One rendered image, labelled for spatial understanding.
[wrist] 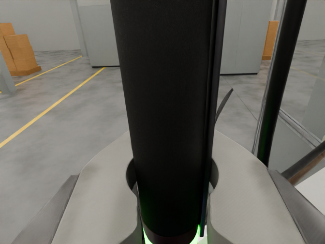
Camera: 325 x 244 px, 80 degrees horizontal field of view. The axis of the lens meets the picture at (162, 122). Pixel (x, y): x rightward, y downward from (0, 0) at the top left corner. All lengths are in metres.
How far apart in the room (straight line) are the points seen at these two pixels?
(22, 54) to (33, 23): 6.60
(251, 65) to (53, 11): 11.19
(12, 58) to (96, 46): 2.73
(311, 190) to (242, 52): 5.45
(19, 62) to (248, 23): 7.14
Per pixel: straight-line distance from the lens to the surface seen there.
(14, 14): 15.19
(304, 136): 1.27
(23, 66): 8.28
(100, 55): 7.65
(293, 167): 0.28
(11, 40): 8.25
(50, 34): 14.24
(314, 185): 0.57
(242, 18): 5.78
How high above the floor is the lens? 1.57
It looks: 29 degrees down
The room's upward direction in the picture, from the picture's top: 3 degrees counter-clockwise
